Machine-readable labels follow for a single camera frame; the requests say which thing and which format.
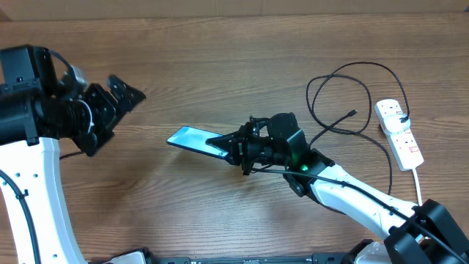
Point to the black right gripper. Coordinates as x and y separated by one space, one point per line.
235 144

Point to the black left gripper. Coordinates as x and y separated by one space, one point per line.
100 97

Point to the blue Galaxy smartphone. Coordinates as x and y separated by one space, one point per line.
194 139

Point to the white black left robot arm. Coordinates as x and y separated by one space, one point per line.
37 110

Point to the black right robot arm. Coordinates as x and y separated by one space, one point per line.
409 233

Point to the white charger adapter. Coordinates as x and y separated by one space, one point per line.
395 123

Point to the white power strip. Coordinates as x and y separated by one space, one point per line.
403 144

